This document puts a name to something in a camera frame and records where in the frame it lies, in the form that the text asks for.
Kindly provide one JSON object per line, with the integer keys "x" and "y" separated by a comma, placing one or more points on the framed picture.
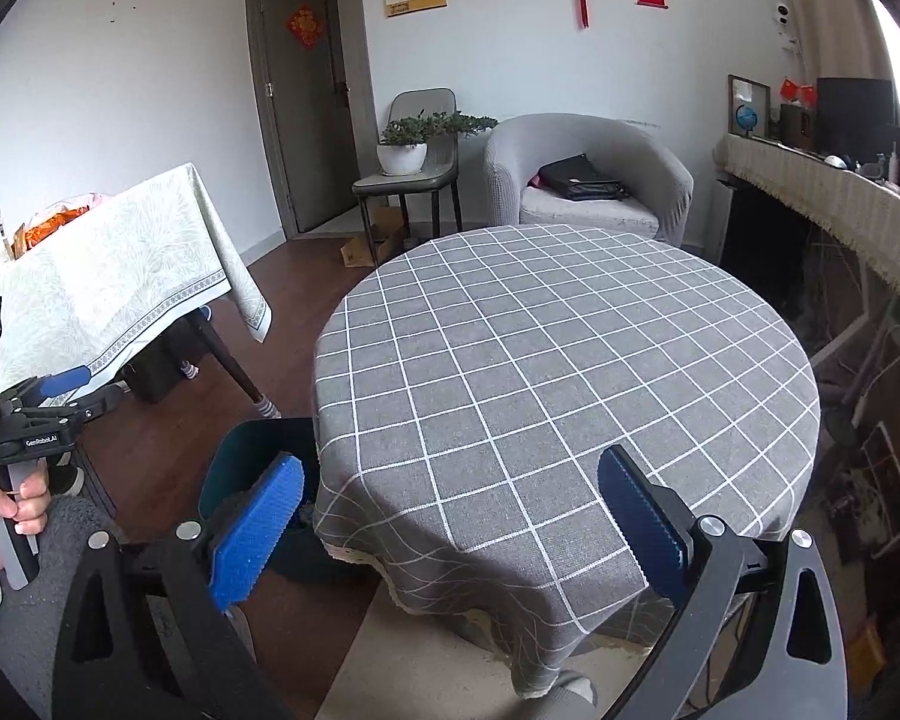
{"x": 748, "y": 101}

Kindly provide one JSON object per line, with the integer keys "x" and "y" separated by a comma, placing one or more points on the white security camera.
{"x": 781, "y": 13}

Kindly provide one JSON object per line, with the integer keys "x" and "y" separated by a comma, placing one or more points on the red door ornament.
{"x": 305, "y": 26}

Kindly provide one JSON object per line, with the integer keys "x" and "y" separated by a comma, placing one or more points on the black monitor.
{"x": 855, "y": 116}

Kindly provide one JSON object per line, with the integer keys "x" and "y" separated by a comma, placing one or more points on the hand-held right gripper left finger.
{"x": 259, "y": 532}

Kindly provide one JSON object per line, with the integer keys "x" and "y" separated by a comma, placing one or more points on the pale leaf-patterned tablecloth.
{"x": 112, "y": 270}

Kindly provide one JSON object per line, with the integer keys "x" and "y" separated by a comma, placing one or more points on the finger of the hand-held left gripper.
{"x": 94, "y": 401}
{"x": 64, "y": 382}

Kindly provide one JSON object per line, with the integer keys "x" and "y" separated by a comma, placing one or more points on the small red flags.
{"x": 797, "y": 91}

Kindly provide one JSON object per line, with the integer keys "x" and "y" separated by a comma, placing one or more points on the grey door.
{"x": 311, "y": 112}

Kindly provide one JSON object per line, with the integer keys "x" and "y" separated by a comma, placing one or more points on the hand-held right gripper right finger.
{"x": 641, "y": 525}

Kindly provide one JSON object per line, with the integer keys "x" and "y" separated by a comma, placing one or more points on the dark table leg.
{"x": 232, "y": 367}

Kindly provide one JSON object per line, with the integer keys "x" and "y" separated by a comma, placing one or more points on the grey armchair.
{"x": 645, "y": 172}

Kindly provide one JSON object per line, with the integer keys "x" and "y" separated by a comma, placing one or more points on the brown wooden box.
{"x": 796, "y": 126}

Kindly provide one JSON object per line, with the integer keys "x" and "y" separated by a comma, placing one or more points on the orange snack packets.
{"x": 52, "y": 221}

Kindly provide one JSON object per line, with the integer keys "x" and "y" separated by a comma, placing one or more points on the teal trash bin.
{"x": 247, "y": 450}

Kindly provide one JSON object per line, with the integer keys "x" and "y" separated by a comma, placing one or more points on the grey slipper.
{"x": 576, "y": 688}

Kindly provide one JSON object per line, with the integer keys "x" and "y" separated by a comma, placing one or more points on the beige rug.
{"x": 405, "y": 660}

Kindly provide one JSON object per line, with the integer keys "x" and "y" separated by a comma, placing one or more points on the potted green plant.
{"x": 401, "y": 157}

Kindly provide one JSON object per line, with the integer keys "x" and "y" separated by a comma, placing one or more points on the grey dining chair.
{"x": 420, "y": 105}

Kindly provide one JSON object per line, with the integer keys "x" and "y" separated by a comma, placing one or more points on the cardboard box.
{"x": 371, "y": 240}

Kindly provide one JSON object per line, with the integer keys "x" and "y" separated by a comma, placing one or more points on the black bag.
{"x": 581, "y": 180}

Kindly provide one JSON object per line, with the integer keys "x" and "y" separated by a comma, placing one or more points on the round table, grey checked cloth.
{"x": 555, "y": 390}

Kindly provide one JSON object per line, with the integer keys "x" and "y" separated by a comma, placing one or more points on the beige lace cloth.
{"x": 832, "y": 210}

